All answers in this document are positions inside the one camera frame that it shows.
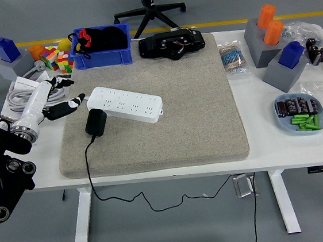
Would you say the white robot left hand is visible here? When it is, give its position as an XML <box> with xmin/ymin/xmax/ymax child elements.
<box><xmin>8</xmin><ymin>73</ymin><xmax>90</xmax><ymax>137</ymax></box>

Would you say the black plug adapter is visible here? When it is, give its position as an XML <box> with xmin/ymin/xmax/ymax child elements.
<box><xmin>82</xmin><ymin>107</ymin><xmax>109</xmax><ymax>139</ymax></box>

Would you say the thin black adapter cord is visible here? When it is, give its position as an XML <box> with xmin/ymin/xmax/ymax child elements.
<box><xmin>82</xmin><ymin>119</ymin><xmax>240</xmax><ymax>220</ymax></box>

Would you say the white power strip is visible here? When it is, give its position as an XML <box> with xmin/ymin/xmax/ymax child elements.
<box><xmin>84</xmin><ymin>79</ymin><xmax>165</xmax><ymax>130</ymax></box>

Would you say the white flat box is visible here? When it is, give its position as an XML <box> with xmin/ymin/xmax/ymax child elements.
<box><xmin>12</xmin><ymin>75</ymin><xmax>42</xmax><ymax>93</ymax></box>
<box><xmin>39</xmin><ymin>70</ymin><xmax>55</xmax><ymax>82</ymax></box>

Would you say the grey single-hole holder block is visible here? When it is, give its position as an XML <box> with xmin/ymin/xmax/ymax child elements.
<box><xmin>0</xmin><ymin>49</ymin><xmax>37</xmax><ymax>83</ymax></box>
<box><xmin>260</xmin><ymin>53</ymin><xmax>312</xmax><ymax>96</ymax></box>

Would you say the black-edged puzzle cube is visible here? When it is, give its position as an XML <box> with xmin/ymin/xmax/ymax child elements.
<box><xmin>38</xmin><ymin>45</ymin><xmax>62</xmax><ymax>73</ymax></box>

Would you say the stickerless puzzle cube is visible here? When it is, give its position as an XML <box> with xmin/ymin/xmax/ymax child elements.
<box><xmin>55</xmin><ymin>50</ymin><xmax>75</xmax><ymax>75</ymax></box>

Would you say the orange plastic cup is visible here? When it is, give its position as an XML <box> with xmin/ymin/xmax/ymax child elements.
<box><xmin>27</xmin><ymin>43</ymin><xmax>48</xmax><ymax>63</ymax></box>

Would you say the blue plastic block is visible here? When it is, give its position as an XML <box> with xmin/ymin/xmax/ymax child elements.
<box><xmin>0</xmin><ymin>35</ymin><xmax>23</xmax><ymax>64</ymax></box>
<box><xmin>275</xmin><ymin>40</ymin><xmax>308</xmax><ymax>72</ymax></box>

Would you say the yellow ball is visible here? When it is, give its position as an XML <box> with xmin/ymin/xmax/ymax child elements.
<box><xmin>56</xmin><ymin>38</ymin><xmax>73</xmax><ymax>54</ymax></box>

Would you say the blue plastic bin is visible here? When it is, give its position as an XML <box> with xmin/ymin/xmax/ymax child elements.
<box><xmin>70</xmin><ymin>22</ymin><xmax>134</xmax><ymax>71</ymax></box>

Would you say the black pouch with red ribbon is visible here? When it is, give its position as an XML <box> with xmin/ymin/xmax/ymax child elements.
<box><xmin>66</xmin><ymin>23</ymin><xmax>131</xmax><ymax>62</ymax></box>

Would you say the white table leg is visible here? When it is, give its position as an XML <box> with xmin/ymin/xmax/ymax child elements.
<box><xmin>67</xmin><ymin>187</ymin><xmax>97</xmax><ymax>242</ymax></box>
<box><xmin>266</xmin><ymin>167</ymin><xmax>303</xmax><ymax>236</ymax></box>

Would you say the black electronic device housing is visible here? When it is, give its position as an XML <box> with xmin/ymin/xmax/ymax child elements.
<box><xmin>137</xmin><ymin>25</ymin><xmax>207</xmax><ymax>66</ymax></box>

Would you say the grey-brown mat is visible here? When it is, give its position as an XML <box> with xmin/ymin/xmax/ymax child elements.
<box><xmin>47</xmin><ymin>30</ymin><xmax>252</xmax><ymax>182</ymax></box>

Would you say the black office chair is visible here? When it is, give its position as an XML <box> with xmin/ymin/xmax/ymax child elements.
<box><xmin>110</xmin><ymin>0</ymin><xmax>190</xmax><ymax>42</ymax></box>

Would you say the clear bag of resistors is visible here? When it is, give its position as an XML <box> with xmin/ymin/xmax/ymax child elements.
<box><xmin>216</xmin><ymin>39</ymin><xmax>253</xmax><ymax>78</ymax></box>

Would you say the grey two-hole holder block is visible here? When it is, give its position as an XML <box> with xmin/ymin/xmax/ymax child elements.
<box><xmin>241</xmin><ymin>14</ymin><xmax>289</xmax><ymax>70</ymax></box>

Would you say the black capacitor with print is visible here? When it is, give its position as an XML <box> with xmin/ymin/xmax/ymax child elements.
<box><xmin>306</xmin><ymin>97</ymin><xmax>323</xmax><ymax>117</ymax></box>
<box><xmin>276</xmin><ymin>101</ymin><xmax>288</xmax><ymax>118</ymax></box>
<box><xmin>295</xmin><ymin>95</ymin><xmax>310</xmax><ymax>113</ymax></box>
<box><xmin>284</xmin><ymin>97</ymin><xmax>299</xmax><ymax>116</ymax></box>

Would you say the orange plastic cylinder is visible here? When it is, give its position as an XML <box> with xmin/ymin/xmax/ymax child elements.
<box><xmin>255</xmin><ymin>3</ymin><xmax>279</xmax><ymax>30</ymax></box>
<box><xmin>262</xmin><ymin>19</ymin><xmax>286</xmax><ymax>48</ymax></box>

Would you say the pale blue plate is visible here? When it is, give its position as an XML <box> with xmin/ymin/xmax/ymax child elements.
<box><xmin>272</xmin><ymin>89</ymin><xmax>323</xmax><ymax>139</ymax></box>

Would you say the crumpled clear plastic bag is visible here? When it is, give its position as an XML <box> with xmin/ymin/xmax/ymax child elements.
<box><xmin>280</xmin><ymin>19</ymin><xmax>323</xmax><ymax>46</ymax></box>

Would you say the clear socket bag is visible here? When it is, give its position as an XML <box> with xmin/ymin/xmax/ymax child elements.
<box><xmin>298</xmin><ymin>79</ymin><xmax>323</xmax><ymax>120</ymax></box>

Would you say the grey coiled power cable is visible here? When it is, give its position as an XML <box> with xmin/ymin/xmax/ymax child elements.
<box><xmin>0</xmin><ymin>57</ymin><xmax>73</xmax><ymax>115</ymax></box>

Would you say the silver metal bracket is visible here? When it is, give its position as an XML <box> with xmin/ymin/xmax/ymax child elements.
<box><xmin>232</xmin><ymin>172</ymin><xmax>258</xmax><ymax>199</ymax></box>

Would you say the black hanging cable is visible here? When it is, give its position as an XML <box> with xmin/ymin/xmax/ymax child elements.
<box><xmin>246</xmin><ymin>172</ymin><xmax>264</xmax><ymax>242</ymax></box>

